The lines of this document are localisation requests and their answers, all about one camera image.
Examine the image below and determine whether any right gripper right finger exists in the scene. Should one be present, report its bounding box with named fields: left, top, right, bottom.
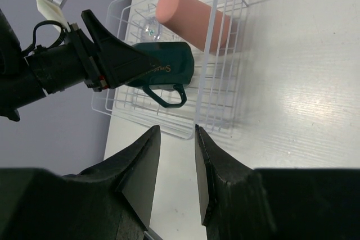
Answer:
left=195, top=126, right=359, bottom=239

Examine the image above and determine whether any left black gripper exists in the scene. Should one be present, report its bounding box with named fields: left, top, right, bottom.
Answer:
left=65, top=10, right=160, bottom=92

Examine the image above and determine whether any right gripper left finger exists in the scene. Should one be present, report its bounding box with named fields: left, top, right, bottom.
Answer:
left=1, top=125, right=161, bottom=239

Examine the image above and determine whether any small clear glass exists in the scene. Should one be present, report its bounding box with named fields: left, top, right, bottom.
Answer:
left=140, top=17, right=163, bottom=42

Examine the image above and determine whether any dark green mug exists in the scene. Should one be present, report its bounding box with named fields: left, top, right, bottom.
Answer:
left=126, top=42, right=195, bottom=108

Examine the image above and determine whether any pink plastic cup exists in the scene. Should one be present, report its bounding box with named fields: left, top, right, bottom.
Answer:
left=155, top=0, right=237, bottom=55

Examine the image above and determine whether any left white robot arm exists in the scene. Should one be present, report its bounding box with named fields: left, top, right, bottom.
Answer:
left=1, top=10, right=160, bottom=122

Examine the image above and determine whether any white wire dish rack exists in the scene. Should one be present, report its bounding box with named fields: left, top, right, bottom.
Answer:
left=91, top=0, right=247, bottom=139

